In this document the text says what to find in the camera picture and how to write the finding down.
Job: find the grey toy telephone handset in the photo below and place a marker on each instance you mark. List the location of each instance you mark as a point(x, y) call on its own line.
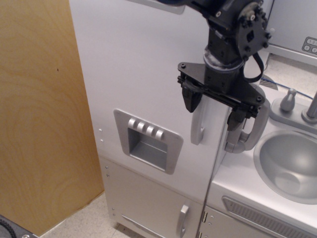
point(237, 140)

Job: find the plywood board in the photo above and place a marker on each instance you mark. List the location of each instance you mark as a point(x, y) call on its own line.
point(49, 166)

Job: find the silver toy sink basin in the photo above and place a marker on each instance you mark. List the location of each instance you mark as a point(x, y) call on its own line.
point(287, 162)

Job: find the grey oven vent panel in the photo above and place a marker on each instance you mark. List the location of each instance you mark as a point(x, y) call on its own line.
point(264, 220)

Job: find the grey toy faucet set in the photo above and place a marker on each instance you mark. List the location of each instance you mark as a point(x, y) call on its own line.
point(287, 111)

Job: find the toy microwave with keypad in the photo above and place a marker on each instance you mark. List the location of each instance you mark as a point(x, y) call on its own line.
point(293, 26)

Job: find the white toy fridge door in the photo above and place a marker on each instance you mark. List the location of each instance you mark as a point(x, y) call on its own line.
point(129, 56)

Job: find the white lower freezer door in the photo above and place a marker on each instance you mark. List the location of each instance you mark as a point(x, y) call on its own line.
point(144, 206)

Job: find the silver fridge door handle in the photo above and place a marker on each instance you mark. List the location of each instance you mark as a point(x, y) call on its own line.
point(198, 121)

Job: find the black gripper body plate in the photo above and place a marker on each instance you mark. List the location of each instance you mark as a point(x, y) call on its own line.
point(228, 87)

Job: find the black equipment base corner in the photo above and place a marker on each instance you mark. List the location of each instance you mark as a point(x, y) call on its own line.
point(9, 229)

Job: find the silver ice dispenser panel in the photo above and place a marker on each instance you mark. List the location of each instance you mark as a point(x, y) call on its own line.
point(147, 142)

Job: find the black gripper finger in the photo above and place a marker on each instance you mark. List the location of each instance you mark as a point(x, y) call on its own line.
point(236, 117)
point(192, 96)

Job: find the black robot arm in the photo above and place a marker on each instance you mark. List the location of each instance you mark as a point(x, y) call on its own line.
point(237, 31)

